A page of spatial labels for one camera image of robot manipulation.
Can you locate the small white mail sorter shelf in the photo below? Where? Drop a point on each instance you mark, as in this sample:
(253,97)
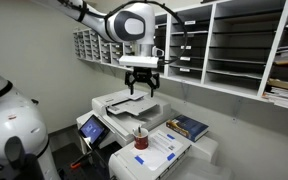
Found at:
(90,46)

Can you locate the blue tape strip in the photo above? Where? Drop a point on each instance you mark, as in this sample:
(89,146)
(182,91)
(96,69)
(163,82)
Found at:
(170,136)
(139,160)
(171,156)

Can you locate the blue book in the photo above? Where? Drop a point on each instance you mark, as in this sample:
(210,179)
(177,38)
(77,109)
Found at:
(189,127)

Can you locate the stack of papers and envelopes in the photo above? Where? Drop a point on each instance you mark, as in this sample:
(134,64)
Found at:
(285,95)

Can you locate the white shelf label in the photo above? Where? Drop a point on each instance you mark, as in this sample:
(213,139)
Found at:
(185,58)
(184,70)
(190,22)
(186,47)

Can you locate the red mug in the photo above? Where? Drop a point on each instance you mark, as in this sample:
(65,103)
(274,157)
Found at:
(141,140)

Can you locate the dark pen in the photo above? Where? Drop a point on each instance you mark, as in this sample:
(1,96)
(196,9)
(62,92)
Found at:
(139,130)

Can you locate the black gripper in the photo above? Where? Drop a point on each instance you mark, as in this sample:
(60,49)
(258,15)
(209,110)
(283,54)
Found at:
(142,73)

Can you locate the white office copier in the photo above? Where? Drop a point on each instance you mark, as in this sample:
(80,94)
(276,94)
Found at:
(124,111)

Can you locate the copier touchscreen panel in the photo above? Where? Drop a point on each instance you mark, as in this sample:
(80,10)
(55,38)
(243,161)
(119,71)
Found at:
(92,130)

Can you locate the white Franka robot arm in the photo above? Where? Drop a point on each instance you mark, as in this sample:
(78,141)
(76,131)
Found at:
(17,126)

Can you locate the white instruction paper sheet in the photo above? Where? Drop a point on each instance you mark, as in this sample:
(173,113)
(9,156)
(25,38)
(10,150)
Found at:
(157,150)

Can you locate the large white mail sorter shelf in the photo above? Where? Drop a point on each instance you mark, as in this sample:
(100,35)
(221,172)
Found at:
(237,43)

